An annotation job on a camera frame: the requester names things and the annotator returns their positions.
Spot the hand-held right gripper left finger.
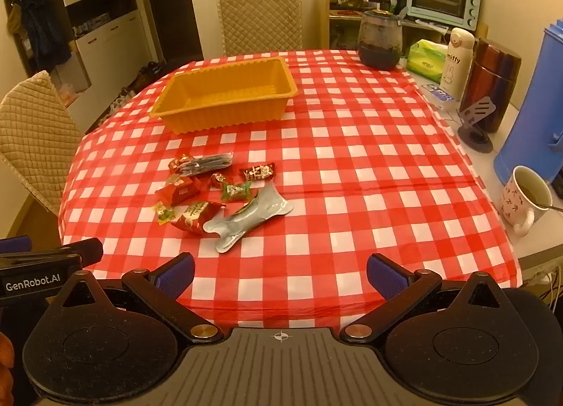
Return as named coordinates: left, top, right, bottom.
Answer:
left=48, top=253, right=224, bottom=344

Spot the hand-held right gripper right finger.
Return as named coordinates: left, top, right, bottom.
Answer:
left=340, top=253, right=513, bottom=344

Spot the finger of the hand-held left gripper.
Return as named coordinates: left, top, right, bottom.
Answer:
left=26, top=238, right=105, bottom=267
left=0, top=235, right=33, bottom=254

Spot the large red snack packet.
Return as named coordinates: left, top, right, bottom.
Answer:
left=171, top=200, right=225, bottom=236

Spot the green candy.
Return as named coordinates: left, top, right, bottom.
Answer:
left=152, top=203, right=177, bottom=226
left=220, top=182, right=254, bottom=203

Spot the red square snack packet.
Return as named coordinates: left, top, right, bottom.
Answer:
left=155, top=176, right=198, bottom=207

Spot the grey-blue snack packet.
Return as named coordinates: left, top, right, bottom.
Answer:
left=203, top=186, right=293, bottom=254

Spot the dark brown candy packet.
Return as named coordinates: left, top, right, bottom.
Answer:
left=169, top=154, right=194, bottom=175

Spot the dark snack packet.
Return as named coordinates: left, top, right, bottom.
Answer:
left=187, top=153, right=235, bottom=176

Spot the red labelled snack packet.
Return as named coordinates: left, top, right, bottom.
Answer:
left=240, top=163, right=277, bottom=182

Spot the orange plastic tray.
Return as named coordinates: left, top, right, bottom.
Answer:
left=148, top=57, right=299, bottom=134

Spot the person's left hand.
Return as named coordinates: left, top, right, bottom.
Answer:
left=0, top=331, right=16, bottom=393

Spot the beige quilted chair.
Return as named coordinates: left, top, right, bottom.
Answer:
left=216, top=0, right=303, bottom=56
left=0, top=71, right=85, bottom=217

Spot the red checkered tablecloth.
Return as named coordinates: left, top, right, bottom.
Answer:
left=58, top=49, right=523, bottom=330

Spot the white patterned mug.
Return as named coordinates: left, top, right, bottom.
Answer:
left=500, top=165, right=553, bottom=237

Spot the grey phone stand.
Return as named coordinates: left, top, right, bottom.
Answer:
left=457, top=96, right=495, bottom=152

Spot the row of shoes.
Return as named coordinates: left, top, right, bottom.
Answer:
left=101, top=61, right=168, bottom=125

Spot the small blue box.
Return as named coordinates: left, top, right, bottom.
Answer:
left=420, top=84, right=455, bottom=110

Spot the blue plastic jug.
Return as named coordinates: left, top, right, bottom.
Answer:
left=493, top=19, right=563, bottom=187

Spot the dark hanging jacket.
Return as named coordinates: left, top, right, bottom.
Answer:
left=6, top=0, right=73, bottom=73

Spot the green tissue pack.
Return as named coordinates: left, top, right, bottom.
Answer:
left=405, top=39, right=451, bottom=83

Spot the white cabinet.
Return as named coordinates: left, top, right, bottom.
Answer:
left=57, top=0, right=159, bottom=81

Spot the white thermos bottle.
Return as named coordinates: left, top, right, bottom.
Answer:
left=441, top=28, right=476, bottom=101

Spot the red-brown metal thermos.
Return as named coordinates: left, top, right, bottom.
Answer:
left=460, top=38, right=522, bottom=133

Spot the dark glass jar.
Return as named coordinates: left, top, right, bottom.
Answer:
left=358, top=10, right=404, bottom=71

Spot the dark wooden door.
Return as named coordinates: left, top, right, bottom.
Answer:
left=140, top=0, right=205, bottom=64

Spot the wooden shelf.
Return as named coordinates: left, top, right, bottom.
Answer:
left=315, top=0, right=489, bottom=52

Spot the bundle of cables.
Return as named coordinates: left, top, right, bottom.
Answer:
left=521, top=256, right=563, bottom=297

